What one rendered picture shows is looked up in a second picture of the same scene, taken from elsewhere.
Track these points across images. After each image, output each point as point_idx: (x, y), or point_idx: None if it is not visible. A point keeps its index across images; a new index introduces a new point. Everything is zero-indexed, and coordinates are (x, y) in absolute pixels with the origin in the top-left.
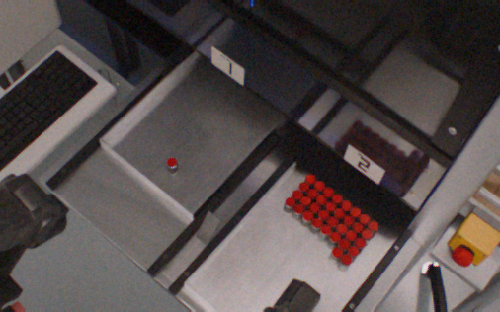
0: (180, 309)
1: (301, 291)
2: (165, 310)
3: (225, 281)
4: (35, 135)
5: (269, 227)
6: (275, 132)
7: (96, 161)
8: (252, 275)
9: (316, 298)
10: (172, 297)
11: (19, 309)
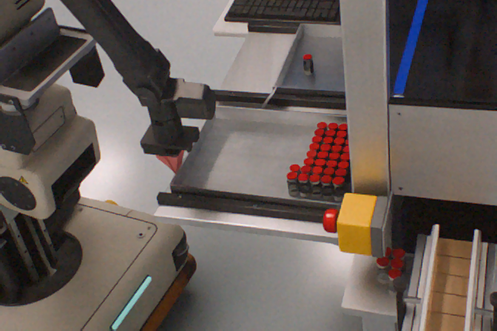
0: (308, 319)
1: (197, 85)
2: (300, 308)
3: (233, 134)
4: (296, 21)
5: (299, 137)
6: None
7: (287, 38)
8: (248, 145)
9: (197, 96)
10: (316, 307)
11: None
